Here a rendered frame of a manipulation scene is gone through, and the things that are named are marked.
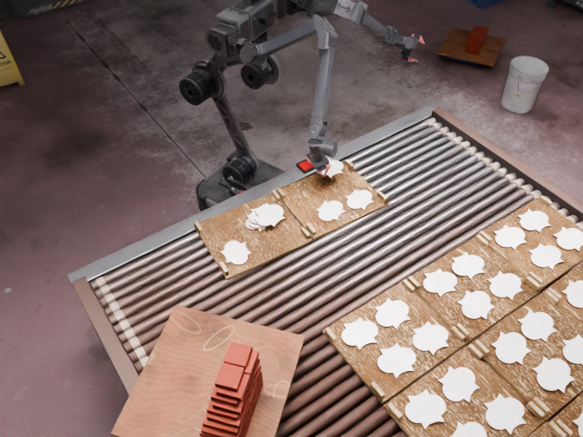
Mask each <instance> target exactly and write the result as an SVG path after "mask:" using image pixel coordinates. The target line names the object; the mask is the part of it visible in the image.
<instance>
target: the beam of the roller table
mask: <svg viewBox="0 0 583 437"><path fill-rule="evenodd" d="M433 110H434V109H433V108H432V107H430V106H429V105H427V106H425V107H423V108H420V109H418V110H416V111H415V112H412V113H410V114H407V115H405V116H404V117H402V118H399V119H397V120H395V121H392V122H391V123H389V124H387V125H384V126H382V127H380V128H378V129H376V130H374V131H372V132H369V133H367V134H365V135H363V136H361V137H359V138H357V139H354V140H352V141H350V142H348V143H346V144H344V145H342V146H340V147H338V148H337V154H336V155H335V157H334V158H332V157H328V156H325V157H326V158H327V159H329V158H330V159H331V160H338V161H340V162H341V161H343V160H346V159H348V158H350V157H351V156H353V155H355V154H357V153H360V152H362V151H363V150H365V149H368V148H370V147H373V146H375V145H376V144H378V143H380V142H382V141H384V140H387V139H388V138H390V137H392V136H395V135H397V134H399V133H401V132H403V131H405V130H407V129H409V128H411V127H413V126H415V125H417V124H419V123H422V122H424V121H425V120H427V119H430V118H431V115H432V111H433ZM316 173H317V172H316V169H315V170H313V171H311V172H309V173H306V174H304V173H303V172H302V171H300V170H299V169H298V168H297V167H294V168H293V169H291V170H289V171H287V172H285V173H281V174H280V175H278V176H276V177H274V178H272V179H269V180H267V181H265V182H263V183H261V184H259V185H257V186H255V187H252V188H250V189H248V190H246V191H244V192H242V193H240V194H237V195H235V196H233V197H231V198H230V199H227V200H225V201H222V202H220V203H218V204H217V205H214V206H212V207H210V208H207V209H206V210H204V211H202V212H199V213H197V214H195V215H193V216H191V217H189V218H186V219H184V220H182V221H180V222H178V223H176V224H174V225H171V226H169V227H168V228H165V229H163V230H161V231H159V232H156V233H155V234H153V235H150V236H148V237H146V238H144V239H142V240H140V241H138V242H135V243H133V244H131V245H129V246H127V247H125V248H123V249H120V250H118V251H116V252H114V253H112V254H110V255H108V256H106V257H104V258H101V259H99V260H97V261H95V262H94V263H91V264H88V265H86V266H84V267H82V268H81V269H79V270H76V271H73V272H71V273H69V274H68V278H69V281H70V282H71V283H73V282H74V281H76V280H78V279H80V278H82V277H86V278H87V280H88V282H89V284H90V283H91V282H93V281H95V280H96V279H97V278H98V277H104V276H106V275H107V274H109V273H111V272H113V271H116V270H118V269H120V268H121V267H124V266H126V265H128V264H131V263H133V262H134V261H136V260H138V259H140V258H143V257H145V256H146V255H148V254H151V253H153V252H155V251H158V250H159V249H161V248H163V247H165V246H167V245H170V244H172V243H173V242H175V241H178V240H180V239H182V238H184V237H186V236H188V235H190V234H192V233H194V232H196V229H195V228H194V222H196V221H198V222H201V221H203V220H206V219H209V218H211V217H214V216H216V215H219V214H221V213H223V212H227V211H229V210H232V209H233V208H236V207H238V206H241V205H244V204H246V203H249V202H251V201H254V200H255V199H259V198H262V197H264V196H266V195H268V194H270V193H272V191H273V190H275V191H277V188H280V189H281V188H283V187H285V186H288V185H290V184H293V183H295V182H298V181H300V180H302V179H305V178H307V177H310V176H312V175H313V174H316ZM90 286H91V284H90Z"/></svg>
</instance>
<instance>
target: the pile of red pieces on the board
mask: <svg viewBox="0 0 583 437"><path fill-rule="evenodd" d="M258 357H259V352H258V351H256V350H252V346H248V345H245V344H241V343H236V342H231V343H230V346H229V348H228V351H227V353H226V357H225V359H224V362H223V363H222V365H221V368H220V370H219V373H218V376H217V379H216V381H215V383H214V384H215V387H214V389H213V392H212V395H211V400H210V402H209V404H208V407H207V409H206V415H205V418H204V420H203V422H202V428H201V430H200V437H246V432H247V429H248V428H249V425H250V422H251V418H252V414H253V411H254V409H255V406H256V404H257V401H258V398H259V394H260V391H261V389H262V386H263V377H262V372H261V371H260V370H261V366H260V365H259V363H260V360H259V358H258Z"/></svg>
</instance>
